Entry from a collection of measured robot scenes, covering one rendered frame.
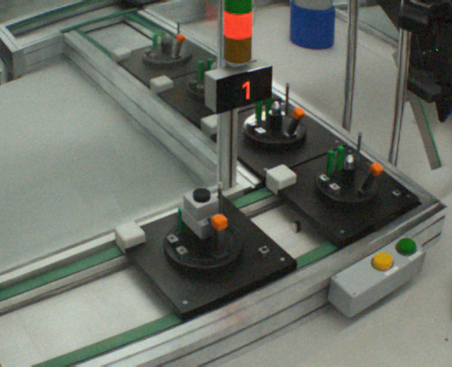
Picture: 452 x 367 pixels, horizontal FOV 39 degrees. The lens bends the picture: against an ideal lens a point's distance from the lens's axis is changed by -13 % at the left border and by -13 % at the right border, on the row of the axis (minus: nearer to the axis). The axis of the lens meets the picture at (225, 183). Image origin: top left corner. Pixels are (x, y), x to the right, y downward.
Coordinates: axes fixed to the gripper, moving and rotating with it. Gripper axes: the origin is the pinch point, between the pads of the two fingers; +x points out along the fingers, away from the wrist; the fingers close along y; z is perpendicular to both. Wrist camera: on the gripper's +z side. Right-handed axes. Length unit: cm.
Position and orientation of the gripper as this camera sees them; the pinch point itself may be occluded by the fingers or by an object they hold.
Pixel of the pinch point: (443, 105)
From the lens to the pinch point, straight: 121.5
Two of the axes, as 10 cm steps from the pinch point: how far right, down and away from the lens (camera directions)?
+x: -0.1, 8.1, 5.8
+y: -8.3, 3.2, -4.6
